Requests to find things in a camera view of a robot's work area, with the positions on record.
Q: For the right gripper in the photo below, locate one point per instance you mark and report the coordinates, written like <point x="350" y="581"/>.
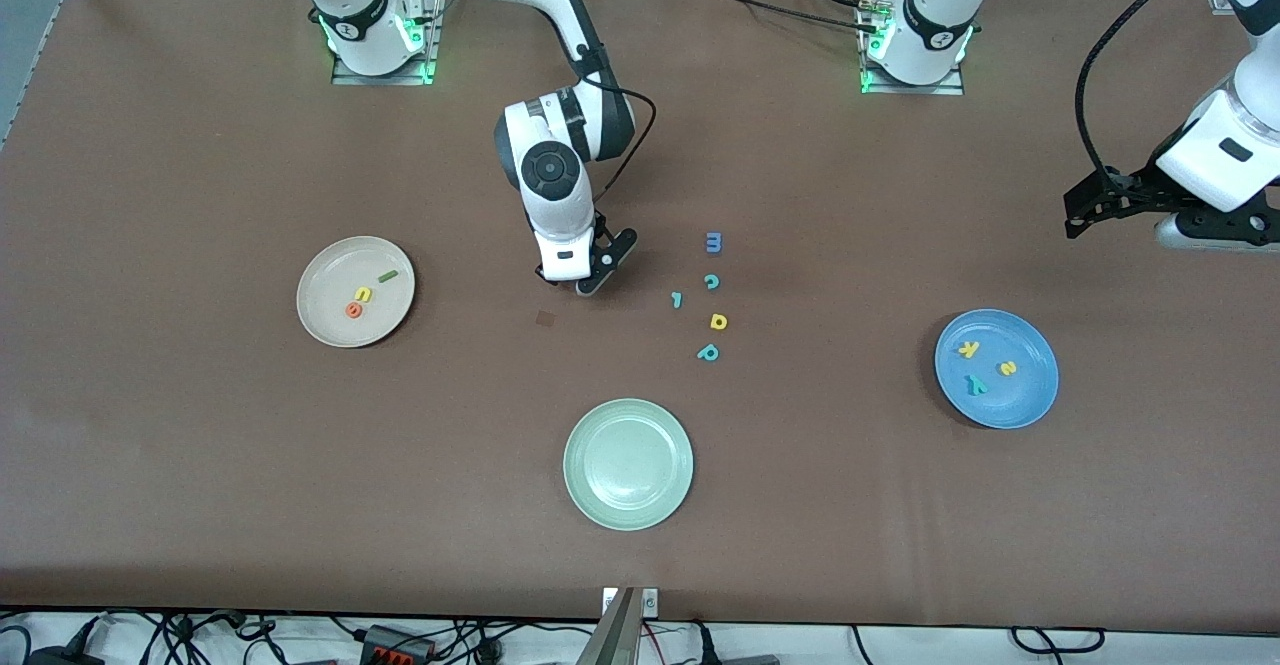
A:
<point x="540" y="272"/>

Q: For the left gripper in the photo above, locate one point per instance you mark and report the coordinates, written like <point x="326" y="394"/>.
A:
<point x="1137" y="188"/>

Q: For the yellow letter K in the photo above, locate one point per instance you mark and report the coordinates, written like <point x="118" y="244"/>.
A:
<point x="968" y="350"/>

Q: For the teal letter Y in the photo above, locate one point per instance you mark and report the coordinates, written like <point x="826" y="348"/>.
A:
<point x="976" y="386"/>

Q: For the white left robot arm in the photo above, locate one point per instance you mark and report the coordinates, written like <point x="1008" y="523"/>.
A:
<point x="940" y="5"/>

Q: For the teal letter A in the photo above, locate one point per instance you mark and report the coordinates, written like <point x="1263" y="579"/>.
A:
<point x="700" y="356"/>

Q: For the blue plate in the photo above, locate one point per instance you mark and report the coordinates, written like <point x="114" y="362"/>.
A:
<point x="1020" y="405"/>

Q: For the pale green plate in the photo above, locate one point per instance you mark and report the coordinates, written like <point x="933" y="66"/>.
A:
<point x="628" y="465"/>

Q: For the beige brown plate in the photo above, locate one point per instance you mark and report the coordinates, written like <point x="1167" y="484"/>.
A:
<point x="330" y="315"/>

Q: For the brown table mat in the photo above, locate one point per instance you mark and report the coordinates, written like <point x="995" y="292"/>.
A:
<point x="800" y="495"/>

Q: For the grey metal bar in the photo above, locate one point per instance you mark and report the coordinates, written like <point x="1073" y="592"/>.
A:
<point x="615" y="635"/>

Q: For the black plug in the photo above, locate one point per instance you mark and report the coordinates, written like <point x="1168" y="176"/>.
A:
<point x="703" y="645"/>

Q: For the black power strip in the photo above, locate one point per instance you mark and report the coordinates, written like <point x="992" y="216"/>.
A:
<point x="395" y="645"/>

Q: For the black power adapter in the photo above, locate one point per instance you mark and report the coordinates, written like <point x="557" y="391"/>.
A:
<point x="60" y="657"/>

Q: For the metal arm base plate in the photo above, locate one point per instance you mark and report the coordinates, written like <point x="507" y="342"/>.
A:
<point x="385" y="79"/>
<point x="915" y="88"/>

